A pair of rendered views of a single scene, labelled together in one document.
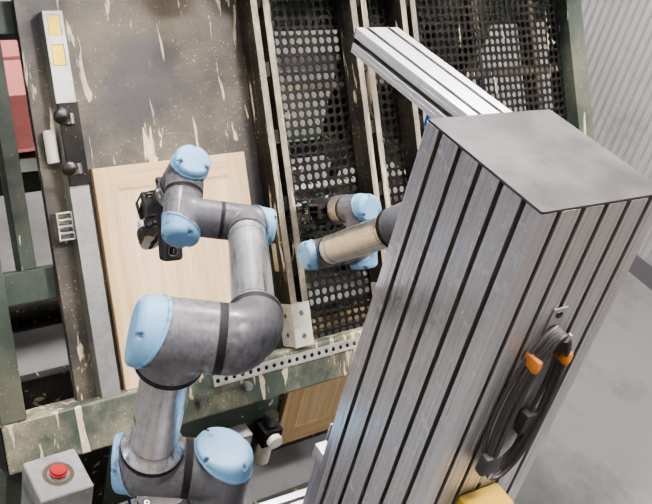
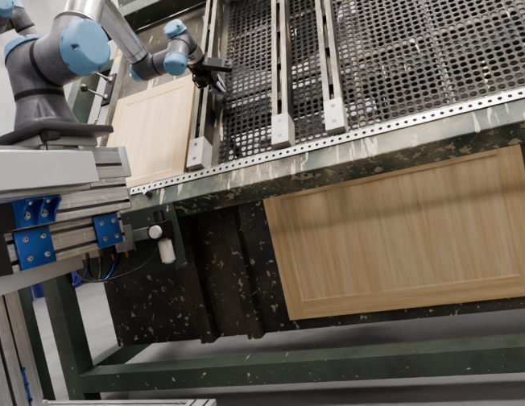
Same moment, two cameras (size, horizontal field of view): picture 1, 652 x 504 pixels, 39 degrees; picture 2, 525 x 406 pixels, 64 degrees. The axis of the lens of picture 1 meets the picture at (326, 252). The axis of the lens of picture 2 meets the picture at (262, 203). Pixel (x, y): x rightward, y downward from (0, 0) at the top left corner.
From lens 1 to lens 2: 2.74 m
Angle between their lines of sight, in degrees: 66
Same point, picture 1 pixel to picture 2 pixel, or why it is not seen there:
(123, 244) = (118, 129)
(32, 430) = not seen: hidden behind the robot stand
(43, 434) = not seen: hidden behind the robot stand
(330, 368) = (216, 183)
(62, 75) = (115, 66)
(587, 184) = not seen: outside the picture
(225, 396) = (136, 201)
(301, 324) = (194, 151)
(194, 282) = (147, 142)
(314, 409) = (316, 283)
